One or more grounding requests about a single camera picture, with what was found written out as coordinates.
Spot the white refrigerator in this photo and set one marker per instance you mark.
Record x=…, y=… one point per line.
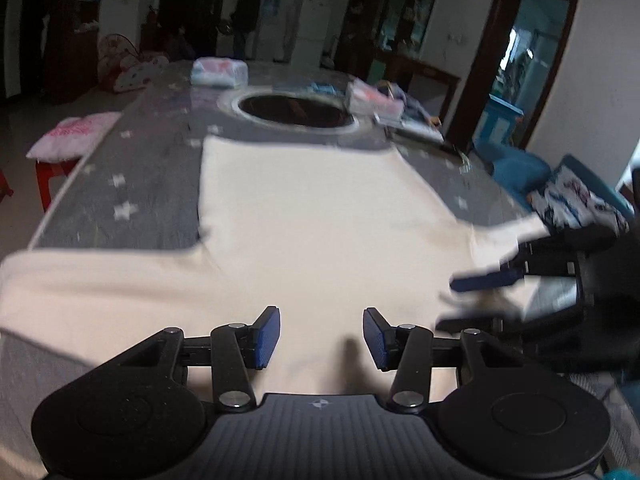
x=310, y=25

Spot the white and blue plastic-wrapped package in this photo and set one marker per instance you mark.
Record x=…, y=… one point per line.
x=220, y=71

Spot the dark wooden door frame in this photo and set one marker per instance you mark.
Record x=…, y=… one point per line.
x=520, y=55

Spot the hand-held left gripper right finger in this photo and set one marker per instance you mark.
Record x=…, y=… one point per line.
x=376, y=341

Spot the heart-shaped dotted cushion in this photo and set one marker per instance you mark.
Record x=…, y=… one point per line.
x=127, y=67

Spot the dark wooden display cabinet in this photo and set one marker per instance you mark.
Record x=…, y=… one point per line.
x=390, y=20

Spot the blue chair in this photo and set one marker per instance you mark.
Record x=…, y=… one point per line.
x=515, y=167

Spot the red plastic stool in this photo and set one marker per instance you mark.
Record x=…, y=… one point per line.
x=50, y=180

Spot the printed white cushion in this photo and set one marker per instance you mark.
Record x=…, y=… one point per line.
x=575, y=200

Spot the dark wooden shelf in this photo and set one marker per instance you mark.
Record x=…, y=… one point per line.
x=70, y=30

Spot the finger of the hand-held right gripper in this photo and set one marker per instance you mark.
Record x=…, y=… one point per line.
x=482, y=280
x=470, y=324

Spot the cream garment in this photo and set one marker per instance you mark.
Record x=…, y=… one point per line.
x=325, y=220

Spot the round metal-rimmed table opening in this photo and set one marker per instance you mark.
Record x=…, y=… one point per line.
x=295, y=110

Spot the grey star-print tablecloth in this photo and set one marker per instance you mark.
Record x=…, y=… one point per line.
x=145, y=180

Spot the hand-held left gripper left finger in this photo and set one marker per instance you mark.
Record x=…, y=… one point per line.
x=266, y=336

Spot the water dispenser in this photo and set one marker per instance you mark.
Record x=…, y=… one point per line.
x=271, y=25

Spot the pink cushion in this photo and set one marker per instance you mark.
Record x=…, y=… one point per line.
x=75, y=132

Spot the blue small cabinet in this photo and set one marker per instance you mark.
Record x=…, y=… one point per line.
x=497, y=120

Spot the pink plastic-wrapped package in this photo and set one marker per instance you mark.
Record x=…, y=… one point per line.
x=374, y=99

